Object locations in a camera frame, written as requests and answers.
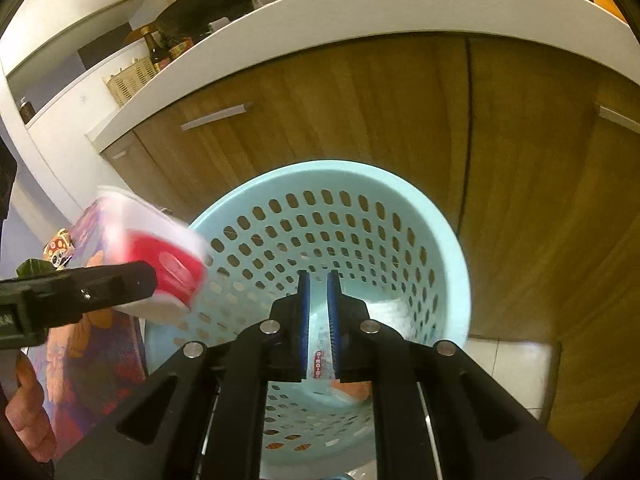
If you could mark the light blue plastic basket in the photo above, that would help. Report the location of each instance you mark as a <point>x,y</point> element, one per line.
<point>350,225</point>

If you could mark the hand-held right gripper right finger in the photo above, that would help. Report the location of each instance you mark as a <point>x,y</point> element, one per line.
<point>332,325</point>

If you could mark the dark sauce bottle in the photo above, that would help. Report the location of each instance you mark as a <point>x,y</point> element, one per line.
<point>156,55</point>

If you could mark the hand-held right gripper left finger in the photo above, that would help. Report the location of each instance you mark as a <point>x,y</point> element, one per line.
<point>304,320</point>

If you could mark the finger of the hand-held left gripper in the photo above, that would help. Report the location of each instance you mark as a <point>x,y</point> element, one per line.
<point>120,285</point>

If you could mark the red and white plastic container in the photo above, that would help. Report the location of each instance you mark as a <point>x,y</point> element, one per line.
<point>150,240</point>

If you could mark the clear plastic wrapper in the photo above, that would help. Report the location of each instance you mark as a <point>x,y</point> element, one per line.
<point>320,340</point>

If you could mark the beige utensil basket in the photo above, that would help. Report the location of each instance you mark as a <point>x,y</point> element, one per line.
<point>131,80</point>

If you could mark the panda print snack packet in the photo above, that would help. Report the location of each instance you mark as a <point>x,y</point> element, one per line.
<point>59,250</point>

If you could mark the person's left hand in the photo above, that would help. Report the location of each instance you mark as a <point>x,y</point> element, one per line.
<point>30,410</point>

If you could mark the small dark shelf bottle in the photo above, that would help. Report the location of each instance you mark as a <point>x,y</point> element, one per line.
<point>25,108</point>

